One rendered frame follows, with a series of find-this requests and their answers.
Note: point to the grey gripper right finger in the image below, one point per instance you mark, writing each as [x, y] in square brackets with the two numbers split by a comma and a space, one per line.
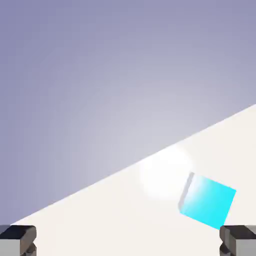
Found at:
[238, 240]

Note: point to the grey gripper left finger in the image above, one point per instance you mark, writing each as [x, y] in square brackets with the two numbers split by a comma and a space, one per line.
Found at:
[22, 238]

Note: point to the small cyan cube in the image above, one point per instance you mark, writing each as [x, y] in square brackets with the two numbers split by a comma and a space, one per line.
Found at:
[210, 202]

